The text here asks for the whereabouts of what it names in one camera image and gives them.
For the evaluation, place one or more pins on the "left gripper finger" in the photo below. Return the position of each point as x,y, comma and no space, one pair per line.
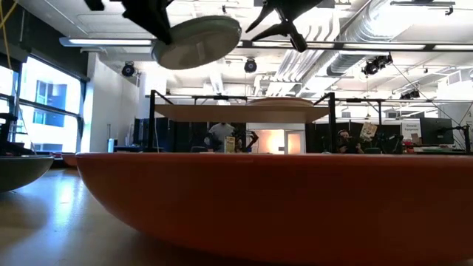
157,27
166,29

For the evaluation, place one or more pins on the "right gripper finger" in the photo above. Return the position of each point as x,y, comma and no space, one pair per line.
262,15
273,32

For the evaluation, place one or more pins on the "pale green plate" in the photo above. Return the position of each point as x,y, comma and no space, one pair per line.
199,44

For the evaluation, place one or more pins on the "salmon red plate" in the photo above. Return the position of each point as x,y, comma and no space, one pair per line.
69,159

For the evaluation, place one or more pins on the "orange plate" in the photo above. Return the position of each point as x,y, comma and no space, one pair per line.
258,203

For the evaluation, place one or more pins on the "dark grey bowl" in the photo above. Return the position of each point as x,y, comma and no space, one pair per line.
22,170

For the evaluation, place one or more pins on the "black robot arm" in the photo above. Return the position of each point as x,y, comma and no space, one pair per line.
252,138

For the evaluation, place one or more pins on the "black round spotlight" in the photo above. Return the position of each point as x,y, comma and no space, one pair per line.
128,70
250,65

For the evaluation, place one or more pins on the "long ceiling light strip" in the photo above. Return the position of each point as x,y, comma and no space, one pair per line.
111,42

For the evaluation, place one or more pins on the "black stage light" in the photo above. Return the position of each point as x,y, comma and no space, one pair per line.
411,94
377,64

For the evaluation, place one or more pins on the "black room divider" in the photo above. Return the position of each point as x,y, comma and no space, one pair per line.
319,138
173,136

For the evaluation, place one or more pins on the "person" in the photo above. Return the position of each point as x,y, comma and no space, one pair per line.
347,144
221,133

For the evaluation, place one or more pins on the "white door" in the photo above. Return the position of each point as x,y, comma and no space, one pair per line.
294,144

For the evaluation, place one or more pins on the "yellow printed box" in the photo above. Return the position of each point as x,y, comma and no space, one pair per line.
230,145

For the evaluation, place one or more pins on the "white bottle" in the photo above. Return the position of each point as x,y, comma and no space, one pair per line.
110,146

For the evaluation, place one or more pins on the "printed paper sheet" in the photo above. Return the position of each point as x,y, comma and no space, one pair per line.
368,131

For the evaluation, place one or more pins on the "large window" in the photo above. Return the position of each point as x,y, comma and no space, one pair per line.
48,111

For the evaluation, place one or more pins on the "black computer monitor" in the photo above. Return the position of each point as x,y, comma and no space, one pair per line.
437,131

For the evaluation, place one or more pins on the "silver ventilation duct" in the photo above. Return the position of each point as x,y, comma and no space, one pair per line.
354,48

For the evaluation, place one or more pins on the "wooden shelf with black frame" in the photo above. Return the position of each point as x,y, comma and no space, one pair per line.
236,114

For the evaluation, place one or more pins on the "white wall sign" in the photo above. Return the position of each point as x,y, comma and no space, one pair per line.
411,129

